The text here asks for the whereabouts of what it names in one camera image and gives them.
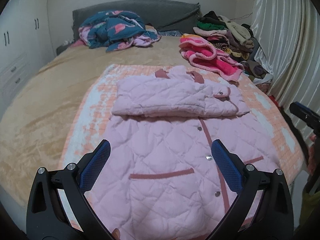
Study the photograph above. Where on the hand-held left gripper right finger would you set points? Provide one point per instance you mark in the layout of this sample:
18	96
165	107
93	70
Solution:
226	168

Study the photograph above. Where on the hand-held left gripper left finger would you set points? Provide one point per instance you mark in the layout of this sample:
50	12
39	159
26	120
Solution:
96	165

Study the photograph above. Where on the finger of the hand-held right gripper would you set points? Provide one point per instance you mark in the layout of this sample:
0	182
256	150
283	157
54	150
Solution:
303	110

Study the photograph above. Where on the pink quilted jacket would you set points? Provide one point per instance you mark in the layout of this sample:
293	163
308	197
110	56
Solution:
162	150

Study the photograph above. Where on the white bag of clothes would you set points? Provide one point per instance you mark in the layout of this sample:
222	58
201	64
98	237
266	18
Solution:
257	71

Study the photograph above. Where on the pile of folded clothes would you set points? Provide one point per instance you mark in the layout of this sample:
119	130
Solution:
212	26

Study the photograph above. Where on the person's left hand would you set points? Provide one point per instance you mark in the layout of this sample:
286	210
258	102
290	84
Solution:
116	235

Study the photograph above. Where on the red cloth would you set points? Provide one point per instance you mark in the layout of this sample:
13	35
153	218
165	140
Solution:
275	100

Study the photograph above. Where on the orange plaid blanket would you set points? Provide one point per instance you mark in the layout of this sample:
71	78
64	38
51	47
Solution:
262	110

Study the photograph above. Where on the white satin curtain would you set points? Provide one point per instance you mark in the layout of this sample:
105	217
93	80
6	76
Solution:
287	42

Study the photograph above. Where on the tan plush bed sheet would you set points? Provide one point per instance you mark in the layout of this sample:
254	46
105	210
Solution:
50	105

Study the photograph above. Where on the green cloth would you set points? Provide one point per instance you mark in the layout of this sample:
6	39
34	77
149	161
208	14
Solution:
308	205

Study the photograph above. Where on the pink fleece garment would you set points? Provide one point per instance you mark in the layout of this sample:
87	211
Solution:
205	52

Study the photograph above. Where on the blue flamingo print quilt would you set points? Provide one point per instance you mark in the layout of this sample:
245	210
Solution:
112	30

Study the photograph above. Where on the white wardrobe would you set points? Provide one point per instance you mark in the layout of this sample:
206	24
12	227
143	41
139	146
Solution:
15	42

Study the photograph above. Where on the grey padded headboard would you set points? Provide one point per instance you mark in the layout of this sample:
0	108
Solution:
162	15

